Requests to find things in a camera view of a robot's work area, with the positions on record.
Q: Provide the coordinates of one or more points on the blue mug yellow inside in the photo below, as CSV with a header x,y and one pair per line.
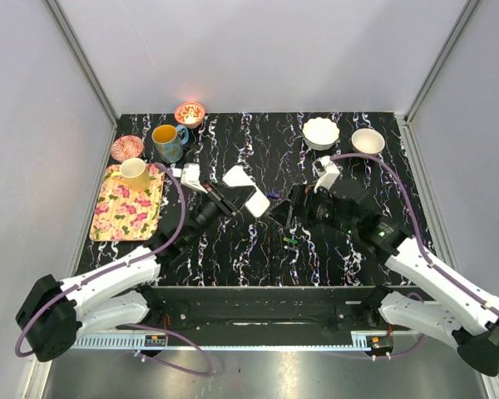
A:
x,y
169,141

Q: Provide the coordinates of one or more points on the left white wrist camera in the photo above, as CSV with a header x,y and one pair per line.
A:
x,y
189,175

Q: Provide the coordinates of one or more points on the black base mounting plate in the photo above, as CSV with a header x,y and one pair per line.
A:
x,y
339,308

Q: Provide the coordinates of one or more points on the white scalloped bowl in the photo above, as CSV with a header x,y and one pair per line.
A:
x,y
320,134

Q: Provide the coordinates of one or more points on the floral pink tray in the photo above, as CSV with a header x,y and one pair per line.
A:
x,y
123,214

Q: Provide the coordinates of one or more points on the red patterned small bowl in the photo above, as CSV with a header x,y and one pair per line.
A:
x,y
190,114

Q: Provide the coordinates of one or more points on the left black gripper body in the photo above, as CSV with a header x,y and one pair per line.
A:
x,y
211,206

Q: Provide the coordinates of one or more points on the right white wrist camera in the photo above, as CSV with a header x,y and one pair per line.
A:
x,y
327,173

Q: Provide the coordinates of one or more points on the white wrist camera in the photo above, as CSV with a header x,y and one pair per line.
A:
x,y
189,175
327,173

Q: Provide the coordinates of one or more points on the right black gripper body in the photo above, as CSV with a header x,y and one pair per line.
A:
x,y
318,208

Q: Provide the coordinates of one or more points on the beige round bowl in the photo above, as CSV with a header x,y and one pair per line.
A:
x,y
368,141

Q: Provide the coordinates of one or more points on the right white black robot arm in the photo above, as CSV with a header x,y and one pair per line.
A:
x,y
465,317

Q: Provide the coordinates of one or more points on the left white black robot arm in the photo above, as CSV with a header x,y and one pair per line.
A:
x,y
49,317

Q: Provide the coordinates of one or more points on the green yellow battery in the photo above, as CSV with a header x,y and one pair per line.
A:
x,y
291,241

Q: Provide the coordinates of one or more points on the red patterned saucer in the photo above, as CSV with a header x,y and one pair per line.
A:
x,y
126,147

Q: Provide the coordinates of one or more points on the white slotted cable duct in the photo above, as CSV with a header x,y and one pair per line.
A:
x,y
355,342

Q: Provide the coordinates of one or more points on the white remote control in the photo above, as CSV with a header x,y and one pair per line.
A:
x,y
259,203

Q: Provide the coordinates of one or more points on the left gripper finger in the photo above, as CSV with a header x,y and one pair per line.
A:
x,y
238,199
225,189

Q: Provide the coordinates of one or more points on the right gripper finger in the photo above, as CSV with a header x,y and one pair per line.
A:
x,y
284,219
287,202

